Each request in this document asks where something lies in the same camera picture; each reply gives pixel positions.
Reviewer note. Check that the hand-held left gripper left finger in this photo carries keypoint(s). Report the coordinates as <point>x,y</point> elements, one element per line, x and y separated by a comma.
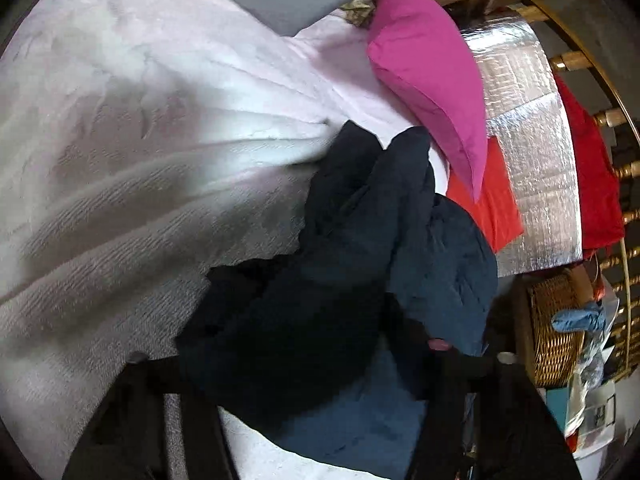
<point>125,425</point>

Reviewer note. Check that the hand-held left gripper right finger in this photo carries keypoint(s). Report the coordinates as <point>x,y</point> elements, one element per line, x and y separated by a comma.
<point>480,410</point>

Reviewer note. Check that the dark blue jacket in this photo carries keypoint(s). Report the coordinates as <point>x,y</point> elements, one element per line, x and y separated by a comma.
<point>445,270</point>

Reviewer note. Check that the black garment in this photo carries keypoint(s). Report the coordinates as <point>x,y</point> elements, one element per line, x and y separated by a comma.
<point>320,270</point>

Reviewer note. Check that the teal box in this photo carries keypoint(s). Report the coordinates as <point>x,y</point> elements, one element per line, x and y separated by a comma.
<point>557,410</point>

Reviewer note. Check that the wicker basket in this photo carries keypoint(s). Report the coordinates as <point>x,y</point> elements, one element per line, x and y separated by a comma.
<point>552,340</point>

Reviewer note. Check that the white plastic container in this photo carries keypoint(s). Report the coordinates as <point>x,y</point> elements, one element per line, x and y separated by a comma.
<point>597,425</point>

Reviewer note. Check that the light blue cloth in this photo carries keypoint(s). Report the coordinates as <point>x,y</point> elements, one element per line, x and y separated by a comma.
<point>577,320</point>

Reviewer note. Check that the red-orange pillow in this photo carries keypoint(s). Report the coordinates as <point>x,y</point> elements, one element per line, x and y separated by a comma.
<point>490,205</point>

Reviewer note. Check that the pale pink textured blanket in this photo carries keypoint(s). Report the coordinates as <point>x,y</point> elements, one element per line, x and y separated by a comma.
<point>125,160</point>

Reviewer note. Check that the red cloth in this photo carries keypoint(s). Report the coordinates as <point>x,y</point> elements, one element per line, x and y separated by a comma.
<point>592,170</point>

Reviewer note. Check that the silver foil insulation mat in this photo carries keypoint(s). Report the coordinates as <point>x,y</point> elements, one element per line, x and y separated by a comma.
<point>535,150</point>

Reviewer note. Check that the magenta pillow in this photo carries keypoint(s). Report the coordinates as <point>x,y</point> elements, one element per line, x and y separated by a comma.
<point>430,70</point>

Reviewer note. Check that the patterned cloth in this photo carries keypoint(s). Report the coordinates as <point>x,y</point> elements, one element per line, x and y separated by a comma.
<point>359,10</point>

